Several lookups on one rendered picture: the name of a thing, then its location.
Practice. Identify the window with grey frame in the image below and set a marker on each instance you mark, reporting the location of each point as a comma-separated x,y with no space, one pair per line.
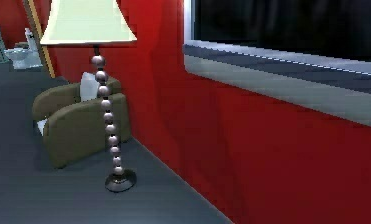
286,26

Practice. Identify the floor lamp with cream shade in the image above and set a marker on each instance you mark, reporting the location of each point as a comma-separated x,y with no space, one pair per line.
87,23

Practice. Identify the white cushion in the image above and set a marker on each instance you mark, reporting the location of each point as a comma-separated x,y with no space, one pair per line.
88,87

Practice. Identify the white toilet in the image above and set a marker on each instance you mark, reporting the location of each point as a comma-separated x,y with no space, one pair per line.
22,53

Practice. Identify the olive green armchair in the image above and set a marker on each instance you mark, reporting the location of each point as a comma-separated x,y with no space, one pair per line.
76,128

